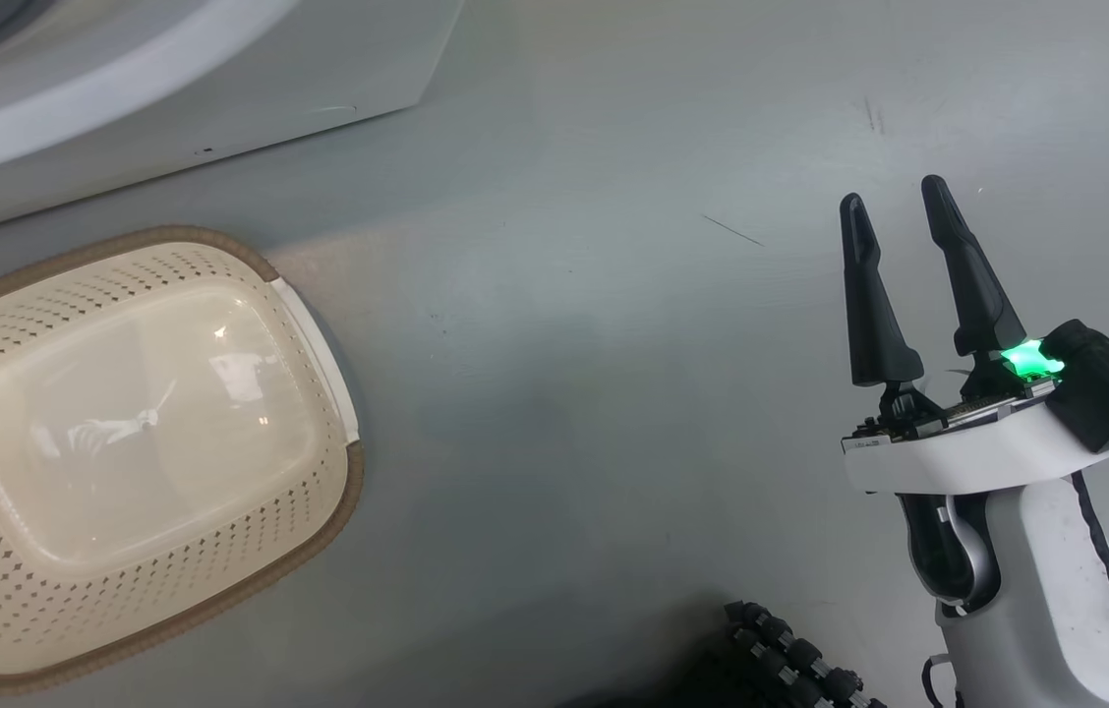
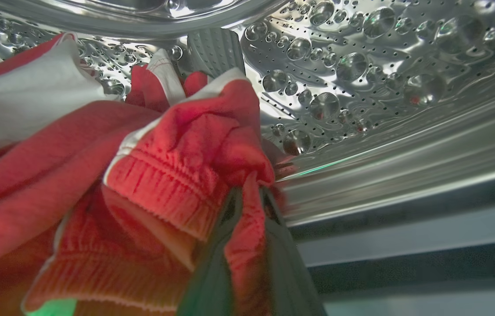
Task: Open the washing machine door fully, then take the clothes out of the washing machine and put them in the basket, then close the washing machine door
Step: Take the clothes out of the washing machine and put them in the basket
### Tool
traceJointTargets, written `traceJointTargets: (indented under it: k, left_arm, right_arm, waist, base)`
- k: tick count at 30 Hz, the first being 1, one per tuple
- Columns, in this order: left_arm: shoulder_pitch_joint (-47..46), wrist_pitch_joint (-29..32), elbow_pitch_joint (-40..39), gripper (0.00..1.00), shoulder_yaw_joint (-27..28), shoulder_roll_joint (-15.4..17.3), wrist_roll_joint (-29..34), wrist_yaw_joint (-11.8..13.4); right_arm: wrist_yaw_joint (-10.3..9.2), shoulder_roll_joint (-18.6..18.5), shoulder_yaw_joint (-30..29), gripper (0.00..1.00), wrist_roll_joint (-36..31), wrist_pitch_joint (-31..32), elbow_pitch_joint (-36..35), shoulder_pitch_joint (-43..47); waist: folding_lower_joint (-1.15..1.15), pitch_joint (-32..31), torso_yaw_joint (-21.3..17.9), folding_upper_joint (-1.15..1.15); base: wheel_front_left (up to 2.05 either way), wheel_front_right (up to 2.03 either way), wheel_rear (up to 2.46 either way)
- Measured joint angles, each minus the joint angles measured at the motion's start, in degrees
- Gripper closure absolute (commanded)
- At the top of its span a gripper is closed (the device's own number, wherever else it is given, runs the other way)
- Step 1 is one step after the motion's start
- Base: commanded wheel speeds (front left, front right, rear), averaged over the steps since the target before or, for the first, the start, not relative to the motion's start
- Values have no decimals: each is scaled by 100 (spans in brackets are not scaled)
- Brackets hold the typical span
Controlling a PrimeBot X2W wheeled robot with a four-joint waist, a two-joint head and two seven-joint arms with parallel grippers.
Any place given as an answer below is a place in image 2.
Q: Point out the red and white garment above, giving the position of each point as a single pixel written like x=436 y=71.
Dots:
x=76 y=153

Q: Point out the white washing machine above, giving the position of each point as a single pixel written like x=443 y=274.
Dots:
x=361 y=87

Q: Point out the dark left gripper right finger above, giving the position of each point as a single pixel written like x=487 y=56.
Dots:
x=287 y=272

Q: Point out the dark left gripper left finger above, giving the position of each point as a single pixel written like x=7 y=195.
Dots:
x=212 y=272

